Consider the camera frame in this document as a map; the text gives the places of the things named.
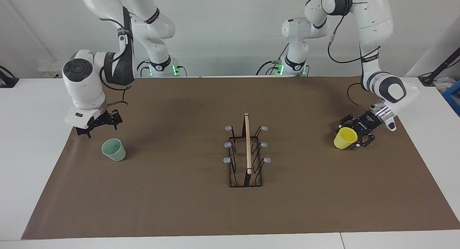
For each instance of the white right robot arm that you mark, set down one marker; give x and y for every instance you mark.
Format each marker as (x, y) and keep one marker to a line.
(84, 83)

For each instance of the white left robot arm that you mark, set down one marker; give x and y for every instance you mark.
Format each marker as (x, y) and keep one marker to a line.
(370, 12)

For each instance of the crumpled clear plastic bag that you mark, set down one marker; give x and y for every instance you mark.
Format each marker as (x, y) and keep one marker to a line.
(445, 84)

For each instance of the yellow plastic cup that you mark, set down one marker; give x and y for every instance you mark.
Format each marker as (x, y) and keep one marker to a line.
(344, 138)

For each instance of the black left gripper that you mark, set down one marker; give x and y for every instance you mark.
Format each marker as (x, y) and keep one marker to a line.
(370, 122)

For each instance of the black clamp mount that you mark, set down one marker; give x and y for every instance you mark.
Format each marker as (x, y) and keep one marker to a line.
(7, 82)

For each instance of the blue box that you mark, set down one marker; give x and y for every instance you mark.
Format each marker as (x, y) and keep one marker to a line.
(453, 98)

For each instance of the brown table mat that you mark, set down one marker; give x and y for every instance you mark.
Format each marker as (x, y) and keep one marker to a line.
(179, 206)

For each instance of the black camera stand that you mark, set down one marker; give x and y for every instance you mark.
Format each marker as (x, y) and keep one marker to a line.
(427, 79)

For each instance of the green plastic cup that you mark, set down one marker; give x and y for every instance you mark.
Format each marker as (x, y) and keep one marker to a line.
(115, 150)

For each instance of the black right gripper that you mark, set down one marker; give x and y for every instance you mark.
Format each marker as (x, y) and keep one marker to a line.
(102, 121)

